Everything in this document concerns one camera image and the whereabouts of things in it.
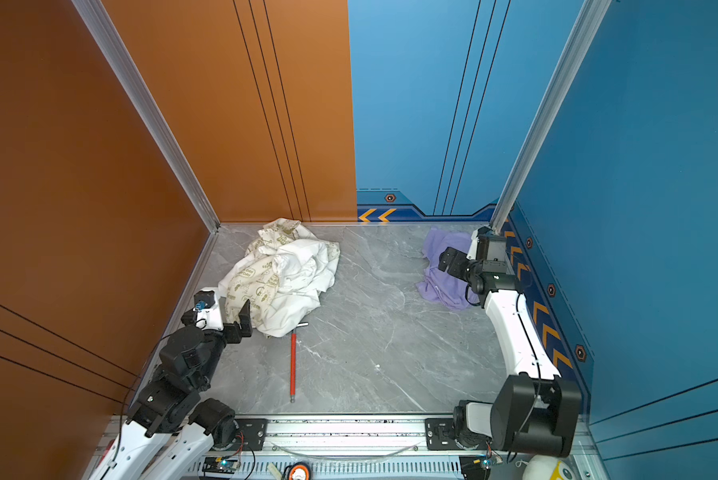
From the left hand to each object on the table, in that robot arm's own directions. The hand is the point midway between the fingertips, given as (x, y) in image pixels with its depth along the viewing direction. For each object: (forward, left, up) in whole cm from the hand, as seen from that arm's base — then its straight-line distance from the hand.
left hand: (229, 300), depth 72 cm
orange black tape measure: (-32, -18, -20) cm, 42 cm away
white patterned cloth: (+15, -8, -10) cm, 20 cm away
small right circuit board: (-29, -62, -23) cm, 72 cm away
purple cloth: (+18, -57, -19) cm, 63 cm away
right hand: (+16, -57, -3) cm, 59 cm away
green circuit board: (-30, +2, -25) cm, 39 cm away
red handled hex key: (-7, -12, -23) cm, 27 cm away
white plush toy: (-31, -73, -16) cm, 81 cm away
